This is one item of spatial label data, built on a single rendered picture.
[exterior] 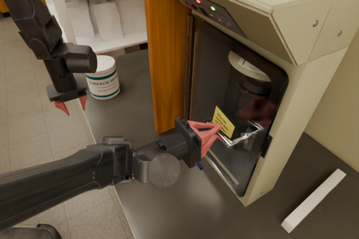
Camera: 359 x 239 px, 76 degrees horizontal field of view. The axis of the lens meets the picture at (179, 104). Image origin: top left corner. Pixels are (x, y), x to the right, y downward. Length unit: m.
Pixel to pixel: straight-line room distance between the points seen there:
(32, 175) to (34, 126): 2.25
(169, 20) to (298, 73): 0.37
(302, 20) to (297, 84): 0.13
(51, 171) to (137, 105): 0.71
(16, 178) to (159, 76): 0.50
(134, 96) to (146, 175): 0.69
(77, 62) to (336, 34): 0.54
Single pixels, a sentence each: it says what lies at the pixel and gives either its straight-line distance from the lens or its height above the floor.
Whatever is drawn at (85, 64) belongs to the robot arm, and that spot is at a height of 1.28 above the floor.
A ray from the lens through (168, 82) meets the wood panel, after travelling 0.74.
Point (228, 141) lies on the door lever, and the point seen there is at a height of 1.21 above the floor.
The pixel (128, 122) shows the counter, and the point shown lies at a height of 0.94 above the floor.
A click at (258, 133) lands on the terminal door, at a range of 0.50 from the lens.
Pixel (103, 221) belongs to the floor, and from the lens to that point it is 1.78.
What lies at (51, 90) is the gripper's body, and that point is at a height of 1.19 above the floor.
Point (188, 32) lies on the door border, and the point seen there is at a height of 1.34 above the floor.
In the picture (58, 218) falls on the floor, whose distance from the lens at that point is 1.89.
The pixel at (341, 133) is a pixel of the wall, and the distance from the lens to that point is 0.97.
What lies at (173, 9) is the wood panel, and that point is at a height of 1.38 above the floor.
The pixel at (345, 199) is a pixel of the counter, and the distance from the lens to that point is 0.88.
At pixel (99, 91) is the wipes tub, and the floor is 0.99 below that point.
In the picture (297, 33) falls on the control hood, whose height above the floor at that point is 1.47.
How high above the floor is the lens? 1.59
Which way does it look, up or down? 41 degrees down
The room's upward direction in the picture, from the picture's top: 1 degrees clockwise
